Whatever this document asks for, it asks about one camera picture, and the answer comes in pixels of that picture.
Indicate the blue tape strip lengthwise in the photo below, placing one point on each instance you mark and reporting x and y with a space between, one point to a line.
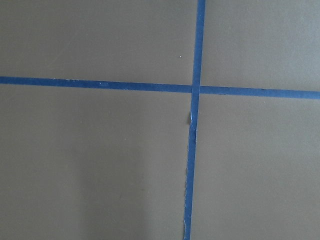
193 125

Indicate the blue tape strip crosswise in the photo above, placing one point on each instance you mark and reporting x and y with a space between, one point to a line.
157 87

